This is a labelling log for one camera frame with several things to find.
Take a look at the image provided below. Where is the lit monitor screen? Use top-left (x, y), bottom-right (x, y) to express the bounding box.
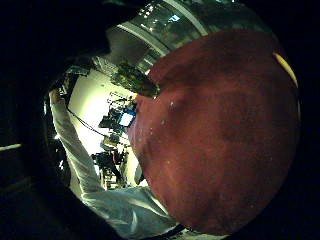
top-left (118, 111), bottom-right (137, 128)

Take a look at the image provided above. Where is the dark equipment rack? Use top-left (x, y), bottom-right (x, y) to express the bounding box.
top-left (91, 92), bottom-right (138, 189)

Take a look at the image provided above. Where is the person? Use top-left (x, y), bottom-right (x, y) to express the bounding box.
top-left (79, 184), bottom-right (228, 240)

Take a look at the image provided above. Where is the thin black cable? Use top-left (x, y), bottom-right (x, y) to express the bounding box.
top-left (65, 106), bottom-right (111, 138)

